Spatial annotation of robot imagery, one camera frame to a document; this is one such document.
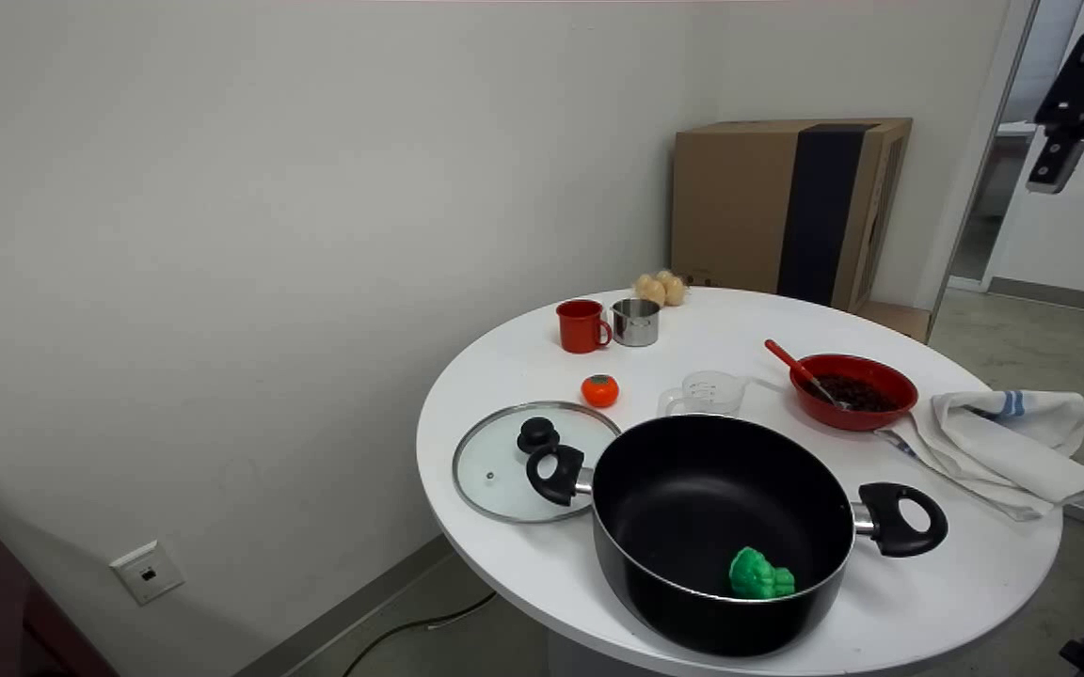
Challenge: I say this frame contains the beige egg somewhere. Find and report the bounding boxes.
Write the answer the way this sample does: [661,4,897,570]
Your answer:
[656,269,692,308]

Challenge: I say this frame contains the orange toy tomato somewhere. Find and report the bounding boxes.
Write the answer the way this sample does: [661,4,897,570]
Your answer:
[579,374,623,414]

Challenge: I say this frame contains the red bowl of beans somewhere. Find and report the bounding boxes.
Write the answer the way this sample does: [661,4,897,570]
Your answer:
[788,349,923,438]

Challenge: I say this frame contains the black floor cable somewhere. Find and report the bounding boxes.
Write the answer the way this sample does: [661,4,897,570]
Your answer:
[338,588,500,677]

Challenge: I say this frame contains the green toy vegetable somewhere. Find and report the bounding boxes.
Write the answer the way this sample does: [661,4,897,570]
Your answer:
[727,542,796,601]

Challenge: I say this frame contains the red mug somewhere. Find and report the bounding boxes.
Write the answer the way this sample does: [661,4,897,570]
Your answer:
[552,299,617,358]

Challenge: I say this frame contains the white wall outlet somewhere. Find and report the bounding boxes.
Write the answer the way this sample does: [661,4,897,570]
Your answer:
[108,538,189,610]

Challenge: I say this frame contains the stainless steel cup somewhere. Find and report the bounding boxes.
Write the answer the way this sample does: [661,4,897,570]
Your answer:
[611,299,665,349]

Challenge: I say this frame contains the brown cardboard box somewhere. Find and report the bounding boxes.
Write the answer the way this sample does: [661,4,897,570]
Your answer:
[665,116,916,313]

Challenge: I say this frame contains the white desk dark red sides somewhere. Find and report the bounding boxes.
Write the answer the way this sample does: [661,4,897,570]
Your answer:
[0,474,106,677]

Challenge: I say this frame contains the black cooking pot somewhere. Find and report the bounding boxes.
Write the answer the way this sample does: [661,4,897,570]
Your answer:
[524,414,952,660]

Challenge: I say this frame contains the white cloth blue stripes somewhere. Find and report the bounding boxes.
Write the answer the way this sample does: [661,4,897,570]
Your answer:
[912,387,1084,524]

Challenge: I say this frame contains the glass lid black knob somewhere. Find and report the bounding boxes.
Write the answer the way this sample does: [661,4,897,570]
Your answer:
[449,398,623,528]

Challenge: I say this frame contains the red handled metal spoon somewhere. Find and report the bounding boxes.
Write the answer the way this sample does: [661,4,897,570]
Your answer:
[761,334,855,409]

